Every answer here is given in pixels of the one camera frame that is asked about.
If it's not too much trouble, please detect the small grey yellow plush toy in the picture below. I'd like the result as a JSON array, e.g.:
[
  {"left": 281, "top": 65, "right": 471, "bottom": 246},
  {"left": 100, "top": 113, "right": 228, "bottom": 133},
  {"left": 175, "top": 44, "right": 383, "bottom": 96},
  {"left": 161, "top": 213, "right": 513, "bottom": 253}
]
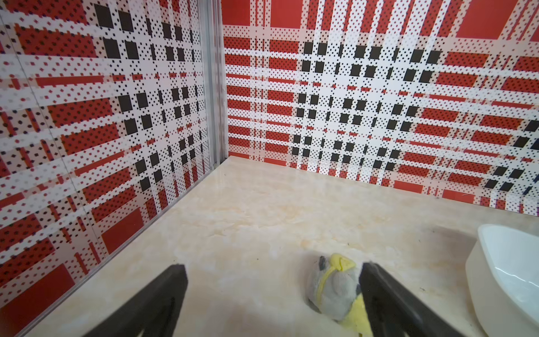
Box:
[{"left": 306, "top": 254, "right": 373, "bottom": 336}]

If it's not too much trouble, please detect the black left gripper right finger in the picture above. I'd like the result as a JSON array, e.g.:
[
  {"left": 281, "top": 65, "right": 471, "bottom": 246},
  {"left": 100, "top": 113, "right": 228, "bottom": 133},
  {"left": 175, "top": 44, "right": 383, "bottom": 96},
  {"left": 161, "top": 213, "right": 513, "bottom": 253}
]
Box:
[{"left": 359, "top": 263, "right": 462, "bottom": 336}]

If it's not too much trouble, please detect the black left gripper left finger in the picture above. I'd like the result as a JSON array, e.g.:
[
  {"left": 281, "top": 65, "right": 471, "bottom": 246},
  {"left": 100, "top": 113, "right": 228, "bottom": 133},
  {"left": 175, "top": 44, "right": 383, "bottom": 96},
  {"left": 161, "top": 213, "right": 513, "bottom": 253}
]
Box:
[{"left": 86, "top": 264, "right": 188, "bottom": 336}]

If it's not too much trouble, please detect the white plastic storage box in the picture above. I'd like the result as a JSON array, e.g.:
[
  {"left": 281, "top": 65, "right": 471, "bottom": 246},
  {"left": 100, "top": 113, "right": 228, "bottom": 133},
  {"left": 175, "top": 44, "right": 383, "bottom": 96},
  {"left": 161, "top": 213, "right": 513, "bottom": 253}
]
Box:
[{"left": 465, "top": 224, "right": 538, "bottom": 336}]

